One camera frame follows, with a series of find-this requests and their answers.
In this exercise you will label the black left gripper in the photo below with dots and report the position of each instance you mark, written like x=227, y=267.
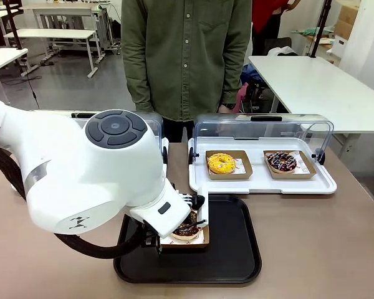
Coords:
x=150, y=238

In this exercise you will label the brown cardboard food tray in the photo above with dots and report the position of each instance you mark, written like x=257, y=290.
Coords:
x=187, y=247
x=230, y=177
x=293, y=176

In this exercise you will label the chocolate donut with sprinkles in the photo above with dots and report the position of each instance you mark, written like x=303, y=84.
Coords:
x=187, y=233

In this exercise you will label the white printed paper liner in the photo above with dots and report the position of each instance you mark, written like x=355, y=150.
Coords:
x=197, y=240
x=302, y=165
x=242, y=166

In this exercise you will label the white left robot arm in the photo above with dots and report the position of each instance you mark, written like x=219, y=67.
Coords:
x=81, y=171

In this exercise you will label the black serving tray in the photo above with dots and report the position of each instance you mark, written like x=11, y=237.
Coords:
x=205, y=264

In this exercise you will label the yellow glazed donut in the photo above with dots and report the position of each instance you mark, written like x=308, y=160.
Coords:
x=215, y=167

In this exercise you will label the dark donut with white stripes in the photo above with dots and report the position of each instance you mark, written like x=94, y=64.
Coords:
x=272, y=165

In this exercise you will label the person's left hand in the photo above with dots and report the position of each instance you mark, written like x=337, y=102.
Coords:
x=222, y=109

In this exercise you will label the person's black trousers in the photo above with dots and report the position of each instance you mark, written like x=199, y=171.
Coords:
x=174, y=130

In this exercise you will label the dark wristwatch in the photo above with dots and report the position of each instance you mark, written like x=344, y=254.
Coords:
x=230, y=106

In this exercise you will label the pink cloth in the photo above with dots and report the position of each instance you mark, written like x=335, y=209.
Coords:
x=240, y=96

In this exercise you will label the person's green shirt torso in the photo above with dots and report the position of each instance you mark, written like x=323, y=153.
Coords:
x=187, y=62

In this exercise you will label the blue bag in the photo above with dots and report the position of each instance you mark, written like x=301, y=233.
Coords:
x=247, y=74

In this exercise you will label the large white table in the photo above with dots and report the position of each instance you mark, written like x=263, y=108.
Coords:
x=314, y=87

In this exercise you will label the white crumpled cloth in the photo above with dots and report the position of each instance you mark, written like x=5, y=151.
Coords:
x=283, y=51

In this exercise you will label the low white bench table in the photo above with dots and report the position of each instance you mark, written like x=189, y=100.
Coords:
x=50, y=33

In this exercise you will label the white table with metal legs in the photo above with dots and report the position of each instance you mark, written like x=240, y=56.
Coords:
x=3, y=57

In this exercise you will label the person in red top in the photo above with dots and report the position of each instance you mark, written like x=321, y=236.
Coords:
x=261, y=15

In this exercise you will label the black chair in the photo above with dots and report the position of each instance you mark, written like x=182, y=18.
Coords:
x=15, y=31

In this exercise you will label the green fabric item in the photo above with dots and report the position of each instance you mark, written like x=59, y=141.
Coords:
x=311, y=31

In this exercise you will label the black stand pole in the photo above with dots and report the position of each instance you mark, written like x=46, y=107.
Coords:
x=319, y=31

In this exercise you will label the small white box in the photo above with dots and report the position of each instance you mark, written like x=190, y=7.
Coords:
x=339, y=43

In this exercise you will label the brown cardboard box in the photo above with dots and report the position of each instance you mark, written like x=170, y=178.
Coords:
x=346, y=18

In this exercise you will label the white desk with frame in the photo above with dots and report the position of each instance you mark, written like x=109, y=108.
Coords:
x=62, y=7

